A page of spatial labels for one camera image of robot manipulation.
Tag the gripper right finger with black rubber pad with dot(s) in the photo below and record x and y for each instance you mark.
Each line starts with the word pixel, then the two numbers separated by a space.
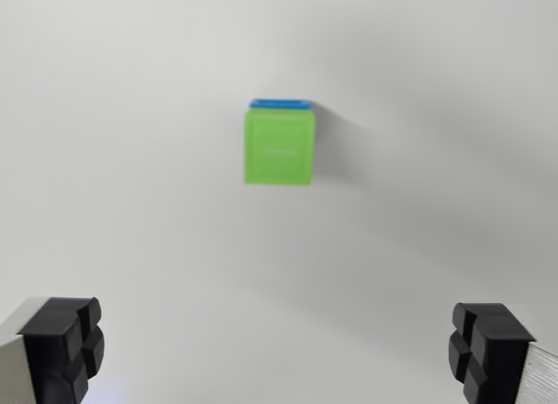
pixel 497 347

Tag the gripper left finger with black rubber pad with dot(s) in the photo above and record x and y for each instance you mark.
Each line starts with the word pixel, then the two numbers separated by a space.
pixel 52 347

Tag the green embossed cube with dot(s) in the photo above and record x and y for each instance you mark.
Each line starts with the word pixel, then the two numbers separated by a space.
pixel 279 148

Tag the blue embossed cube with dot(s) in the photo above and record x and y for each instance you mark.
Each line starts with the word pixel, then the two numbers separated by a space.
pixel 279 103

